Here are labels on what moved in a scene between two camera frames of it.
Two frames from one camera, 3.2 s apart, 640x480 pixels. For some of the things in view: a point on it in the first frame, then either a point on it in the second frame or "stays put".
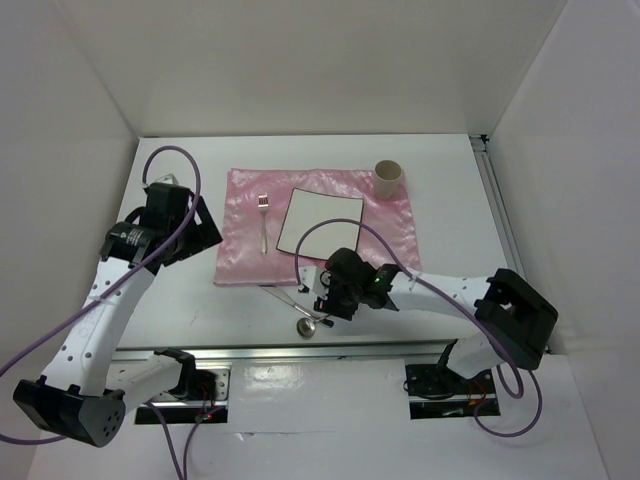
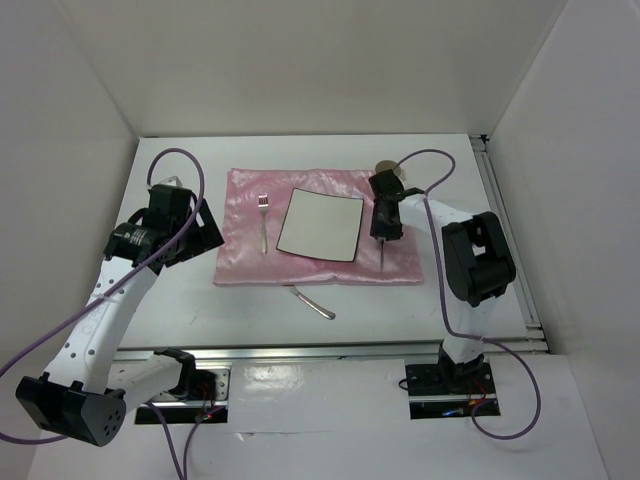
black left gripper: [204, 235] stays put
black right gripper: [328, 303] to [376, 229]
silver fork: [263, 204] stays put
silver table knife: [324, 321] to [324, 312]
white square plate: [308, 209] stays put
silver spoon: [306, 326] to [382, 240]
